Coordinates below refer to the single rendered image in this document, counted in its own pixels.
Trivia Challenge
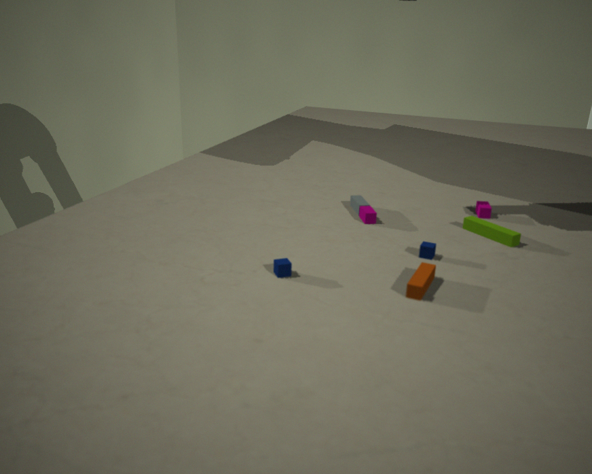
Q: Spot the magenta block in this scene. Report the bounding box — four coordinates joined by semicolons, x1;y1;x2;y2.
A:
475;201;492;219
359;206;377;224

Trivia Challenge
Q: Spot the small blue cube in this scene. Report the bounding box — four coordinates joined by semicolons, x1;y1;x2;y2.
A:
274;258;292;278
419;241;436;260

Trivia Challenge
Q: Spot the lime green rod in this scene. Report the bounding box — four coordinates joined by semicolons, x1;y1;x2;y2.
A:
463;216;521;247

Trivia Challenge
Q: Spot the orange rectangular block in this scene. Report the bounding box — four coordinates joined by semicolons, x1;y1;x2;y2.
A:
406;262;436;301

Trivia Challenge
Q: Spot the grey rectangular block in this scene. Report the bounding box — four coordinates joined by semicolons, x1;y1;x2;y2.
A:
350;195;370;216

